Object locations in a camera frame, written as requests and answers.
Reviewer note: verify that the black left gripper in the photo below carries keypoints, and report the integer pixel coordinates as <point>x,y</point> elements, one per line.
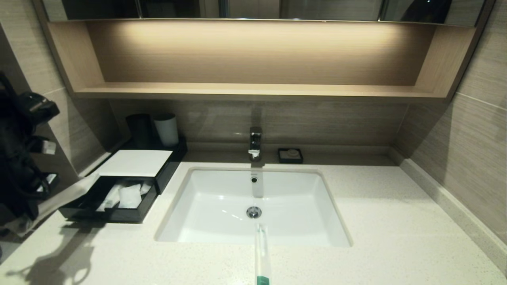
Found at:
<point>27,194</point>

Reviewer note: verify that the long clear plastic packet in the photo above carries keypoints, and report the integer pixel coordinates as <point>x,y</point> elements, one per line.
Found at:
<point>110,200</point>

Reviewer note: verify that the white shower cap packet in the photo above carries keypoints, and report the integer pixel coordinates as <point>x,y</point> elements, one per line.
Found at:
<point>130,196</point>

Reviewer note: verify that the black plastic tray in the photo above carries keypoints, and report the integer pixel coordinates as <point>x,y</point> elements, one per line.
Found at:
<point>130,215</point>

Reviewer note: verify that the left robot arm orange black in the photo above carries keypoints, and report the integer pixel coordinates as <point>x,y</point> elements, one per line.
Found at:
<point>16,130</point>

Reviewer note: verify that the white panel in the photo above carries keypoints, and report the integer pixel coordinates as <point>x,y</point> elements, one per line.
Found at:
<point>136,163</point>

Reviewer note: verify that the black amenity drawer box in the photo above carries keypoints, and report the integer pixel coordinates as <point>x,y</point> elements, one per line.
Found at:
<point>172,164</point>

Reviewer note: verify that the flat white plastic packet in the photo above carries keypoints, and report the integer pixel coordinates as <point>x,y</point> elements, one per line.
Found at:
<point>145,188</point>

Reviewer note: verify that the black cup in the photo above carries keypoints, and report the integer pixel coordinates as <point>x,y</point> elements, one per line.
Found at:
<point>139,130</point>

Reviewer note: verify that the white cup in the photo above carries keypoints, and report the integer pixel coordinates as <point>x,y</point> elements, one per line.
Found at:
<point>167,130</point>

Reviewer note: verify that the chrome sink drain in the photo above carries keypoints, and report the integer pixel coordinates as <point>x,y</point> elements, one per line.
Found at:
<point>254,212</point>

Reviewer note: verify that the chrome faucet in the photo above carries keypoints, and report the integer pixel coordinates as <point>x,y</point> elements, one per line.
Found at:
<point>255,144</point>

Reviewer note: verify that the mirror cabinet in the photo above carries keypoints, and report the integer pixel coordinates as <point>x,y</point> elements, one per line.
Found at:
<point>178,10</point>

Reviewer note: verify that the long packet with green end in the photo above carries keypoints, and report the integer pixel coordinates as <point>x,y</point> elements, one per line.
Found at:
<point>261,257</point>

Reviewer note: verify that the black soap dish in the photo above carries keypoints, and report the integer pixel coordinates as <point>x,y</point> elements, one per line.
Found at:
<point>280,157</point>

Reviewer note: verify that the white sink basin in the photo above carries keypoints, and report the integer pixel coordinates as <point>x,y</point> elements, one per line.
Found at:
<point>293,206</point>

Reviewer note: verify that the round soap bar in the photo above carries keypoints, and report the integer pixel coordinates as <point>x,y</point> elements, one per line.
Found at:
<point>293,153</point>

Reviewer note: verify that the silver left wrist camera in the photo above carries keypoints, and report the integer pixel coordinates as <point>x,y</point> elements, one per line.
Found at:
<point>49,147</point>

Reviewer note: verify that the wooden wall shelf niche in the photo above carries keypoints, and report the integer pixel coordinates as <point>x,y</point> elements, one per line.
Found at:
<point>253,91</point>

